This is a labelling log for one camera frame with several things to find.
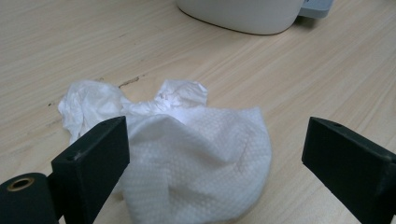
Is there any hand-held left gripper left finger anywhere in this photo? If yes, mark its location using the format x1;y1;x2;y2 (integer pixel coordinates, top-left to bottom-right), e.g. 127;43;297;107
46;116;131;224

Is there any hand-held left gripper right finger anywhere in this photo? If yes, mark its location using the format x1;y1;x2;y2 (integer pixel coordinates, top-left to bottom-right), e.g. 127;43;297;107
301;116;396;224

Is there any white tissue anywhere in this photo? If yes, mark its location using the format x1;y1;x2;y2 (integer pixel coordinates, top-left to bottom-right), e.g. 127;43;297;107
57;78;209;145

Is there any white textured wipe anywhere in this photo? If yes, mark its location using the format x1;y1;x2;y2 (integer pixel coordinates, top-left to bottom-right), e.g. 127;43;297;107
120;106;273;224

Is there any white pedal trash bin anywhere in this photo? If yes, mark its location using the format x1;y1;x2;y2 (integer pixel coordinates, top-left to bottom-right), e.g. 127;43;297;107
176;0;334;35

